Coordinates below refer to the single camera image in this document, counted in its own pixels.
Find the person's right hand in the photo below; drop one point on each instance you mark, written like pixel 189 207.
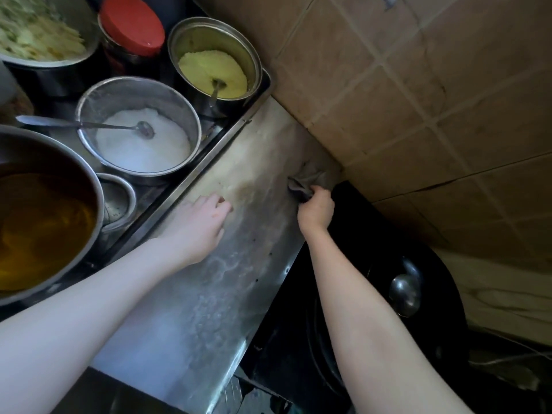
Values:
pixel 317 211

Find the person's left hand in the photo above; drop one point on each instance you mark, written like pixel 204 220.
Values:
pixel 196 230

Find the dark grey rag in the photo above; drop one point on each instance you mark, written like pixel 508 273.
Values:
pixel 304 183

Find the person's right forearm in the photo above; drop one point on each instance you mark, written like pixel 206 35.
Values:
pixel 371 340

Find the person's left forearm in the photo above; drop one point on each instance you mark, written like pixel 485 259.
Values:
pixel 64 332

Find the dark steel countertop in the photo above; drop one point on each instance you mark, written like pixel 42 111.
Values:
pixel 207 306

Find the steel tray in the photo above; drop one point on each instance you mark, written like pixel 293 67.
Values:
pixel 189 174

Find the black wok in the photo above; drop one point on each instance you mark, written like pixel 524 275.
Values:
pixel 388 237

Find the steel cup with white powder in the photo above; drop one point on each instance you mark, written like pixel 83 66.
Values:
pixel 142 153

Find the steel ladle with round scoop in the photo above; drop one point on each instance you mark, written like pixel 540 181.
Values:
pixel 404 293

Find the small steel spoon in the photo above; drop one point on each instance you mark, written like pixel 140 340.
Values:
pixel 64 123
pixel 217 88

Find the steel pot with oil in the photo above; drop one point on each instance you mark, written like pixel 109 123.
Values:
pixel 43 232

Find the steel bowl with yellow powder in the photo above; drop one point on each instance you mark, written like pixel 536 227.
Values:
pixel 215 38

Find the small dark bottle red cap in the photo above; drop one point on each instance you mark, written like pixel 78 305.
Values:
pixel 131 25

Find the small steel cup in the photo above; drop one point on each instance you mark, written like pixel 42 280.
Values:
pixel 43 34

